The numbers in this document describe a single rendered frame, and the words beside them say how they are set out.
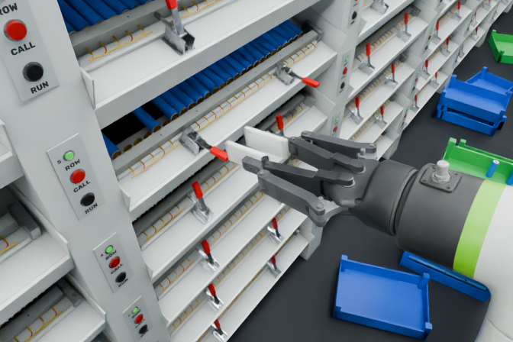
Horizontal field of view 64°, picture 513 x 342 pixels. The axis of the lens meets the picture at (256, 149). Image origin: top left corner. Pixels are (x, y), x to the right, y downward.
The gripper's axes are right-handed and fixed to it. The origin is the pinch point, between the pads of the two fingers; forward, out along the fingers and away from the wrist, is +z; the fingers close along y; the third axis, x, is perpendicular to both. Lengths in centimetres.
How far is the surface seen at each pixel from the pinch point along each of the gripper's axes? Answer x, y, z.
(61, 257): 8.3, 23.1, 16.6
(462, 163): 61, -87, -8
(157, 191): 9.1, 7.0, 16.0
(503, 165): 59, -89, -19
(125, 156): 3.3, 7.7, 20.3
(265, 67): 3.6, -26.5, 19.4
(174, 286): 43, 6, 27
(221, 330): 79, -4, 30
